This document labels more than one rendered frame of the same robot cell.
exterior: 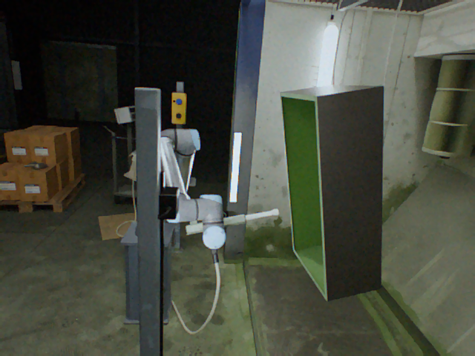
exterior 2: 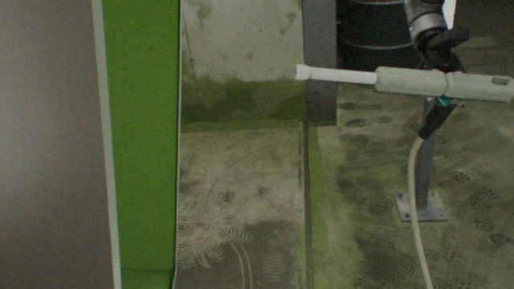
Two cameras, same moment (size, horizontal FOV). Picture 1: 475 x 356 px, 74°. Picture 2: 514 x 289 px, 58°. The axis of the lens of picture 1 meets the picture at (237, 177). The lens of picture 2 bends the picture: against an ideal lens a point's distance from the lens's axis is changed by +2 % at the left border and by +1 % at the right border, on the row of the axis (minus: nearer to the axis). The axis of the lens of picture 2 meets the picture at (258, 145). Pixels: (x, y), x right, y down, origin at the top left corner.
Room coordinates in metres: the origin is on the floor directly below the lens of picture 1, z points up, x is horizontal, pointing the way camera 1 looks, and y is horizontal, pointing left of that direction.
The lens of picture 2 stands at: (2.46, -0.12, 1.42)
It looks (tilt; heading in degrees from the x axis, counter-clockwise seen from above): 32 degrees down; 193
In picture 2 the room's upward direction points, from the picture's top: 6 degrees counter-clockwise
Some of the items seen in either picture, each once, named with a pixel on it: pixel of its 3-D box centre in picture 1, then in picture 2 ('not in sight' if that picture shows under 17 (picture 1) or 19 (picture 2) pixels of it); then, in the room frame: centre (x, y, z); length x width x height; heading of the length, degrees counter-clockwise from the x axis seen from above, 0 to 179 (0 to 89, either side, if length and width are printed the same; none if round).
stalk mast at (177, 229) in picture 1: (178, 172); not in sight; (2.85, 0.56, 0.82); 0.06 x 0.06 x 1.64; 5
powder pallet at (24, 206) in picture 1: (44, 190); not in sight; (4.04, 2.62, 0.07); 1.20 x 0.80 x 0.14; 12
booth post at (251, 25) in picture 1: (241, 145); not in sight; (2.76, -0.02, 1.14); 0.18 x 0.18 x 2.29; 5
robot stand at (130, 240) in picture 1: (149, 272); not in sight; (1.96, 0.58, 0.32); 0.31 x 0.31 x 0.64; 5
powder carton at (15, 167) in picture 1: (13, 180); not in sight; (3.64, 2.73, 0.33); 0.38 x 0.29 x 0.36; 14
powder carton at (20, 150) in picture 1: (27, 145); not in sight; (4.02, 2.78, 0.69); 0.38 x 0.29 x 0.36; 6
